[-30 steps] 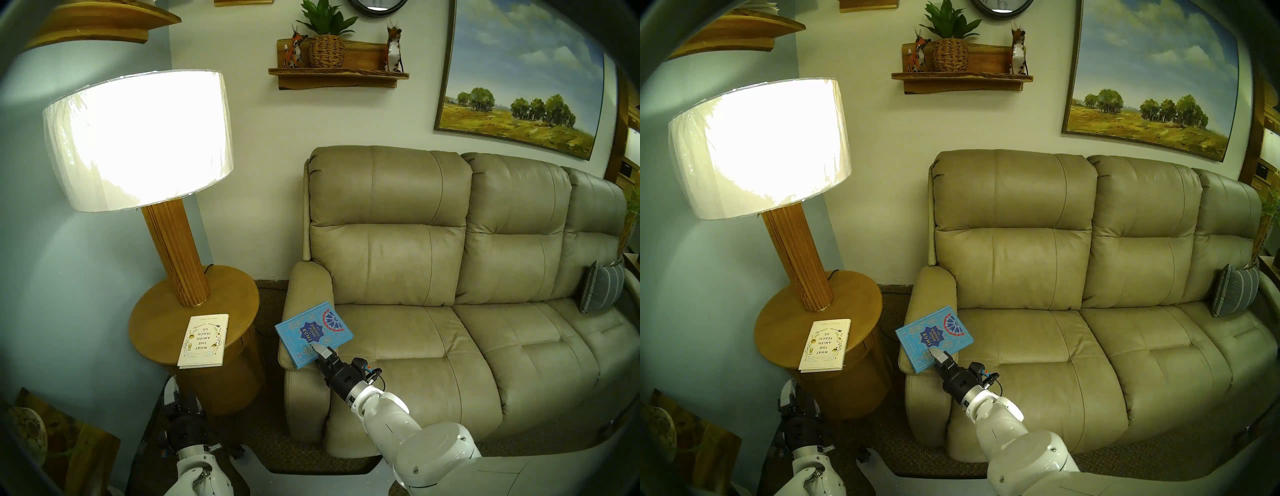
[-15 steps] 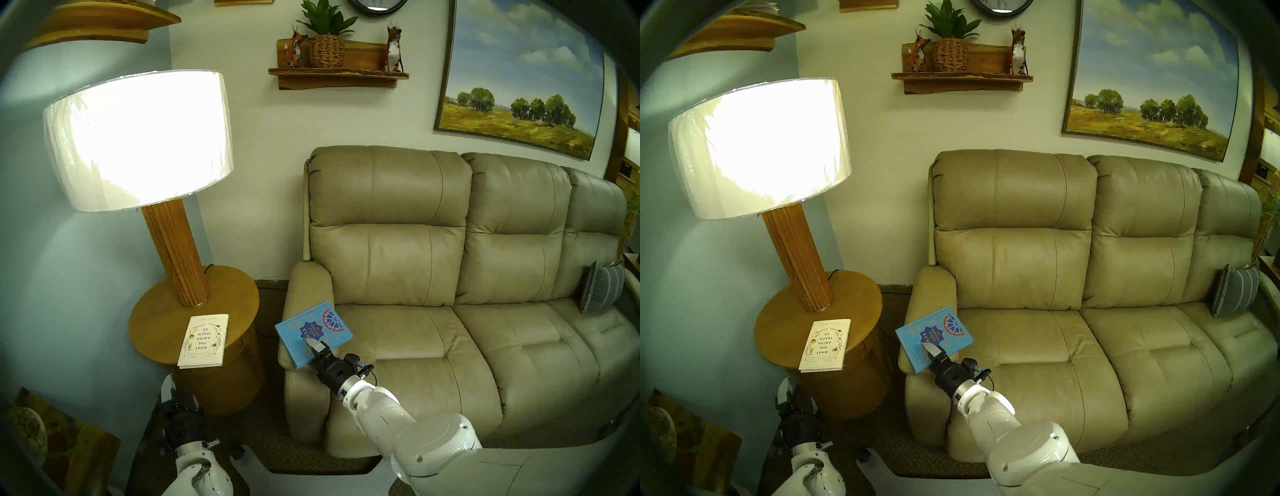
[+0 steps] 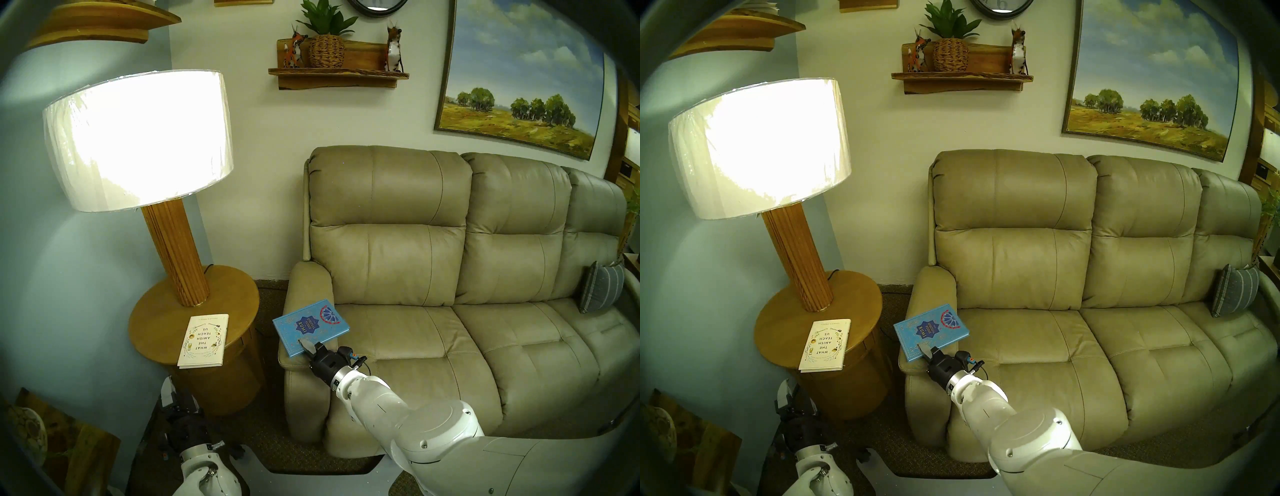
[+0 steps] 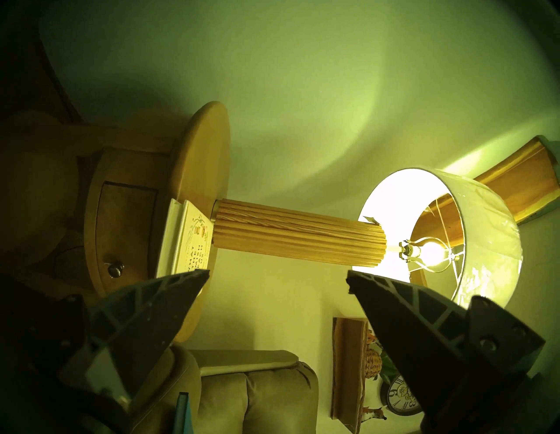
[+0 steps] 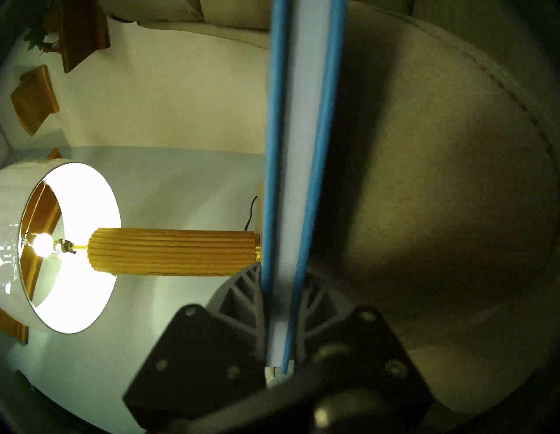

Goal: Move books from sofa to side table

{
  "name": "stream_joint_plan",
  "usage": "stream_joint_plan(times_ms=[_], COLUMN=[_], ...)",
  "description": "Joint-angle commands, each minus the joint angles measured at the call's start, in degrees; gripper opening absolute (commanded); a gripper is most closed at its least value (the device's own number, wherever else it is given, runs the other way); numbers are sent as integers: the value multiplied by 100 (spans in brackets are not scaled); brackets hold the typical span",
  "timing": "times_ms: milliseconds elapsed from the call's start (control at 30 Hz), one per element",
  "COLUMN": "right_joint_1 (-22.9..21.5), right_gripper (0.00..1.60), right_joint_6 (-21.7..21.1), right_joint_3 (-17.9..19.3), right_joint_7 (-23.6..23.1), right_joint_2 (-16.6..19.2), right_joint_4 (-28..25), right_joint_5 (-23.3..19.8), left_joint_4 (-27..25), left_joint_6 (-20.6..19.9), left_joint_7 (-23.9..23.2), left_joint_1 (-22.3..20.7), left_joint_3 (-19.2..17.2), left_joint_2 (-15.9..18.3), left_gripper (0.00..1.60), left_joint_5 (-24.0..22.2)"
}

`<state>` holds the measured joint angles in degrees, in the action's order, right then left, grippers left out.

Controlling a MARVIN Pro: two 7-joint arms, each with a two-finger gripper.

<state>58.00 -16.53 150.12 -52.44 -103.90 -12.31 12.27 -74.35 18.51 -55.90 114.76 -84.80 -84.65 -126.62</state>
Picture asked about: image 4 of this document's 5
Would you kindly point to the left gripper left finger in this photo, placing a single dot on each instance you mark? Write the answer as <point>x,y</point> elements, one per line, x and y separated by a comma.
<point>144,315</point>

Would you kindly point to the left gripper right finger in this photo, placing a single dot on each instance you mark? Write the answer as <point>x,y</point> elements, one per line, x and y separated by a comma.
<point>415,323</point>

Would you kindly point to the white hardcover Amish book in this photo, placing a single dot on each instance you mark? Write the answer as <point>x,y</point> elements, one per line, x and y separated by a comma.
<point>188,240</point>

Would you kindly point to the blue Rumi poems book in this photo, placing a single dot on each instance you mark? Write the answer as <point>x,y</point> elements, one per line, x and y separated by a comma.
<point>183,415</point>

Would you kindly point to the beige leather sofa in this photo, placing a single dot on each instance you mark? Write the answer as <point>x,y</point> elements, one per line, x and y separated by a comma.
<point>253,393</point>

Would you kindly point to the orange fox figurine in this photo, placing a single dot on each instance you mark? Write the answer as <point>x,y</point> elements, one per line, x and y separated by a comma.
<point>374,413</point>
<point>372,337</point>

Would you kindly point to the metal drawer knob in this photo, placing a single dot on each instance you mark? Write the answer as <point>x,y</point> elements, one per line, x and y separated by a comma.
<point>114,270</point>

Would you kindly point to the green plant in wicker pot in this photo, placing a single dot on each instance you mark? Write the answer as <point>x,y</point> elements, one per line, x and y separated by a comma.
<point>376,363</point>

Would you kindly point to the wooden lamp with white shade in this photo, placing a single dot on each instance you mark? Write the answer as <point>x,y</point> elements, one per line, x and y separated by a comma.
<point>302,236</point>

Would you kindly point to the round wooden side table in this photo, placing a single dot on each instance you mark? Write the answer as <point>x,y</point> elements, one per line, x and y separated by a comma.
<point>201,153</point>

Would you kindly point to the black round wall clock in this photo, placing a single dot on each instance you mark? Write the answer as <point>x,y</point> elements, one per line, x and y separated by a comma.
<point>400,398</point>

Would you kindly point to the live-edge wooden wall shelf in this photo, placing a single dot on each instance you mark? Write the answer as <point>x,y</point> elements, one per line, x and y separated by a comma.
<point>348,367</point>

